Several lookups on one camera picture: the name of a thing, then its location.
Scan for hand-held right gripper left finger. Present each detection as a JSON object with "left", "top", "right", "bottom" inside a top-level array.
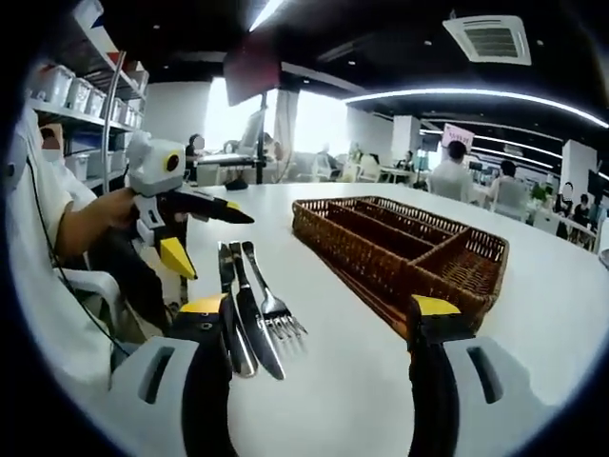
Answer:
[{"left": 107, "top": 292, "right": 237, "bottom": 457}]

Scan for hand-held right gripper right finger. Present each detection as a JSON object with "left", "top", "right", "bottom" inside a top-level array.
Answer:
[{"left": 406, "top": 293, "right": 567, "bottom": 457}]

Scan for steel table knife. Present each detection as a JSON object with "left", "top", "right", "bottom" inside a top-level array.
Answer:
[
  {"left": 217, "top": 241, "right": 259, "bottom": 378},
  {"left": 228, "top": 241, "right": 286, "bottom": 381}
]

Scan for steel fork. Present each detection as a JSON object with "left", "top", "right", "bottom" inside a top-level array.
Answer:
[{"left": 241, "top": 241, "right": 308, "bottom": 342}]

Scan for brown wicker storage basket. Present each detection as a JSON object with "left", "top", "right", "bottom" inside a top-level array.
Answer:
[{"left": 291, "top": 194, "right": 510, "bottom": 340}]

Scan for metal storage shelf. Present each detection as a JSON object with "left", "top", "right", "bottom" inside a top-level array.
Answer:
[{"left": 26, "top": 0, "right": 149, "bottom": 191}]

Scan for row of white storage bins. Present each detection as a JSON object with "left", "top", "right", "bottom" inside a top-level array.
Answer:
[{"left": 32, "top": 64, "right": 144, "bottom": 129}]

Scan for person's left hand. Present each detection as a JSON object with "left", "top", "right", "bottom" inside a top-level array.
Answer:
[{"left": 92, "top": 188, "right": 140, "bottom": 234}]

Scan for person's trousers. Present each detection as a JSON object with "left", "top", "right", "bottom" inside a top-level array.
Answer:
[{"left": 88, "top": 228, "right": 172, "bottom": 334}]

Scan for black stand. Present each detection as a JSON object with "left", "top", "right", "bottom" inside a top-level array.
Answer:
[{"left": 222, "top": 89, "right": 268, "bottom": 192}]

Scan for white chest-worn device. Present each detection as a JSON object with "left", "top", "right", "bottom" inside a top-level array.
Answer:
[{"left": 2, "top": 137, "right": 30, "bottom": 191}]

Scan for dark red panel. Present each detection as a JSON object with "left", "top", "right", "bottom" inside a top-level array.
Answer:
[{"left": 222, "top": 42, "right": 283, "bottom": 109}]

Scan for ceiling light strip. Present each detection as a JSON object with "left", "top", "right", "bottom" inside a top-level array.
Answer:
[
  {"left": 344, "top": 88, "right": 609, "bottom": 129},
  {"left": 247, "top": 0, "right": 286, "bottom": 33}
]

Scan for pink hanging sign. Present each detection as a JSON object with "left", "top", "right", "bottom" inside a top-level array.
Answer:
[{"left": 442, "top": 122, "right": 476, "bottom": 149}]

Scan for white ceiling air conditioner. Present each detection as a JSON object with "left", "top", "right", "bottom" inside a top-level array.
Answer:
[{"left": 442, "top": 16, "right": 533, "bottom": 67}]

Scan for black device cable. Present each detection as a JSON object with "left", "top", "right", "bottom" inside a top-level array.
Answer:
[{"left": 26, "top": 154, "right": 132, "bottom": 356}]

